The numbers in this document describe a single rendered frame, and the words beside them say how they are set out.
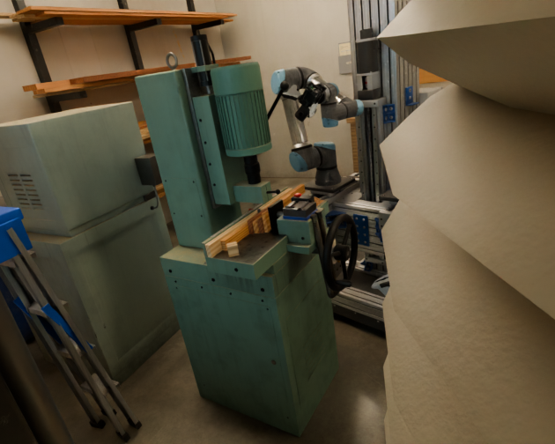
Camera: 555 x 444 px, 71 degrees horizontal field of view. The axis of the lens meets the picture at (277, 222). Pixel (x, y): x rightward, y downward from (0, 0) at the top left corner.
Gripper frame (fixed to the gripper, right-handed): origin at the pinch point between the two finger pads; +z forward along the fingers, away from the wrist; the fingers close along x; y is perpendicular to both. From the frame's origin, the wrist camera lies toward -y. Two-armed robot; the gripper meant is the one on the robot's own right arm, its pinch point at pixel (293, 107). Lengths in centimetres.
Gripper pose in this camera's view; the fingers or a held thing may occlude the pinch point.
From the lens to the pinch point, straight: 163.3
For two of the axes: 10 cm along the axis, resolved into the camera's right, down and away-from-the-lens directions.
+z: -5.1, 4.0, -7.7
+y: 4.5, -6.4, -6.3
